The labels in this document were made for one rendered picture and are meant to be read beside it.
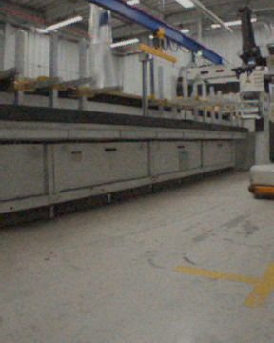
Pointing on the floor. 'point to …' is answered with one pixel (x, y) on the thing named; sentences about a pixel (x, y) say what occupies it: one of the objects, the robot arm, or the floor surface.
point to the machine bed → (98, 163)
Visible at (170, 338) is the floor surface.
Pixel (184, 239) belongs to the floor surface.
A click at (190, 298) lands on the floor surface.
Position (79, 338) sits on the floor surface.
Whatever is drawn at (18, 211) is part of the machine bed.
